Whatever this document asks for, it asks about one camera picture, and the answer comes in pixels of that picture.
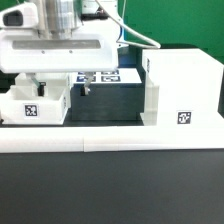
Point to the white front drawer box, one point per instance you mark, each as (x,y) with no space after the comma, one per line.
(22,105)

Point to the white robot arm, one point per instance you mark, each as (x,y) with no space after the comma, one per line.
(57,36)

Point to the white drawer cabinet frame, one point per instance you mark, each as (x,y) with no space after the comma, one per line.
(182,88)

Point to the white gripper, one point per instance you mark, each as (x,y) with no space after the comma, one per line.
(24,51)

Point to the white drawer box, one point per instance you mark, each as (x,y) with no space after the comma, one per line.
(22,105)
(50,79)

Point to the white L-shaped boundary rail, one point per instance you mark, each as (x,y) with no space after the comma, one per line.
(108,139)

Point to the white marker base plate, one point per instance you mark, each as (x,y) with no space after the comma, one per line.
(121,76)

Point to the white rear drawer box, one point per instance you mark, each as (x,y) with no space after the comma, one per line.
(50,79)

